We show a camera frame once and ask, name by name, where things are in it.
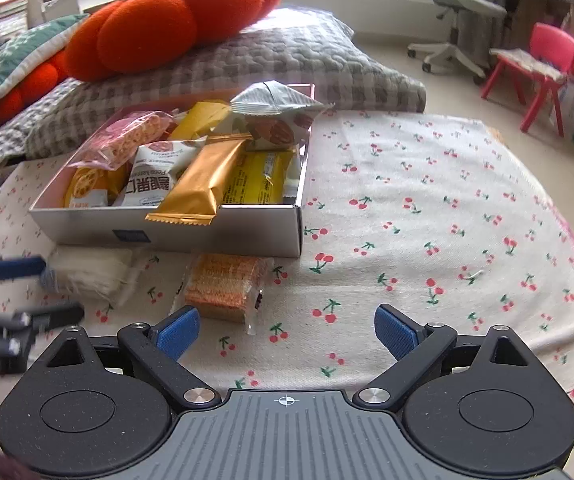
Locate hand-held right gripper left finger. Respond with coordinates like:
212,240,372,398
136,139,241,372
29,306,222,409

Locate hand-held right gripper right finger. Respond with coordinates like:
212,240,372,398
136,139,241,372
357,304,550,407

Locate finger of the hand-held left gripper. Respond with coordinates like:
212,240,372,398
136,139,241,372
0,249,48,291
0,302,85,376

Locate clear white wafer packet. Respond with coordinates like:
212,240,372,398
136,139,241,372
42,249,135,308

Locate clear orange biscuit packet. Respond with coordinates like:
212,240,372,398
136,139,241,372
169,254,274,336

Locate yellow orange-circle snack packet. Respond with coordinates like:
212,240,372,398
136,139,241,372
63,164,130,209

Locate pink silver cardboard box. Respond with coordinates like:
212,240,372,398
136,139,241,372
29,82,315,258

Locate golden yellow snack packet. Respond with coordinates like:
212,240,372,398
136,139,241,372
145,132,254,228

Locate pink speckled snack packet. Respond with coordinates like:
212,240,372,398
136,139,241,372
67,111,175,171

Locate yellow red-label snack packet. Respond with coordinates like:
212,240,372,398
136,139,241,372
222,149,298,207

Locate yellow blue-logo snack packet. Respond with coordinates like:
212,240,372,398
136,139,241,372
167,101,233,142

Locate grey triangular snack packet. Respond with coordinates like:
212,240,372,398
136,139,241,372
229,80,335,151

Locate cherry print cloth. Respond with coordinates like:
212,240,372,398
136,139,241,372
0,110,574,480

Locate small orange plush cushion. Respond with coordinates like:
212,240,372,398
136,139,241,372
0,50,75,126

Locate green snowflake cushion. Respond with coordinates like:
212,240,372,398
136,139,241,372
0,14,90,105

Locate grey checked pillow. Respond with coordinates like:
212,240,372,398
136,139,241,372
24,7,428,161

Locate orange pumpkin cushion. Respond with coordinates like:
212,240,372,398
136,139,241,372
64,0,283,82

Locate printed chair cushion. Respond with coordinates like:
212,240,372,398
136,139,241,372
490,48,568,83

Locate pink plastic chair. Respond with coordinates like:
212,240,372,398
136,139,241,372
481,23,574,138

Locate white grey office chair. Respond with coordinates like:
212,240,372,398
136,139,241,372
401,0,508,83

